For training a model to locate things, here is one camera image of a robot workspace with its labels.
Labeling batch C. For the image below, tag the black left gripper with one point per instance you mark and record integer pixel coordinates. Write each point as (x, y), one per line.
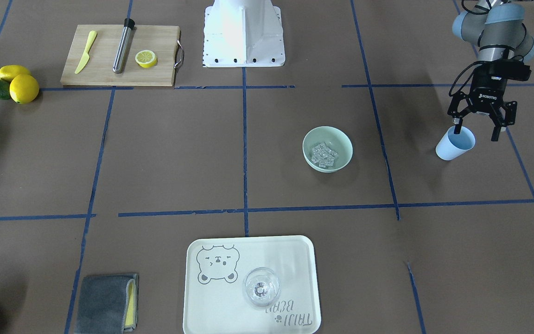
(485, 92)

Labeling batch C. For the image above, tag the light blue plastic cup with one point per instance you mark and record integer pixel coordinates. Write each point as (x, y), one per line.
(452, 145)

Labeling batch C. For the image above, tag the light green bowl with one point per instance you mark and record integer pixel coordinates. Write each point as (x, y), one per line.
(334, 139)

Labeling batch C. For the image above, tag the ice cubes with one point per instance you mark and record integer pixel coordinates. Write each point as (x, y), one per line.
(322, 156)

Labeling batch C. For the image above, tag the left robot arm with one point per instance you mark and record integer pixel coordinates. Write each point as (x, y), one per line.
(504, 47)

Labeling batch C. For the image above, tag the clear wine glass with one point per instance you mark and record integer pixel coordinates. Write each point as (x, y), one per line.
(261, 286)

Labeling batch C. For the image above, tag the cream bear tray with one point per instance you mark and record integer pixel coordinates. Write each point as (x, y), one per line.
(214, 301)

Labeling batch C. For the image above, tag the wooden cutting board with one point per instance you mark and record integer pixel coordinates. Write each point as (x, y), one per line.
(162, 40)

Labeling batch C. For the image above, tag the lemon half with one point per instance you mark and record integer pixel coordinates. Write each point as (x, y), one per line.
(146, 58)

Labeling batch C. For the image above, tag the metal cylinder tool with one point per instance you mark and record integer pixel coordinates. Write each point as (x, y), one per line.
(122, 50)

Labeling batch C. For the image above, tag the yellow plastic knife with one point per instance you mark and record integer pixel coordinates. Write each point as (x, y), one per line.
(85, 57)

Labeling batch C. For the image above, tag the yellow sponge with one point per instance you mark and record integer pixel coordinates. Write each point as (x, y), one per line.
(130, 317)

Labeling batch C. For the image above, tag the grey folded cloth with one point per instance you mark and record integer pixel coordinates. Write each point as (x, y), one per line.
(103, 303)

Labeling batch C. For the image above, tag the whole yellow lemon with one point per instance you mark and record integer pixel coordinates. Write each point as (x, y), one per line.
(24, 88)

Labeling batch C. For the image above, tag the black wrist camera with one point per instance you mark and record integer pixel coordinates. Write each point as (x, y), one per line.
(505, 69)

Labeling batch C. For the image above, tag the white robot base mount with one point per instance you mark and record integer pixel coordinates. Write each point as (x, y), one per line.
(243, 33)

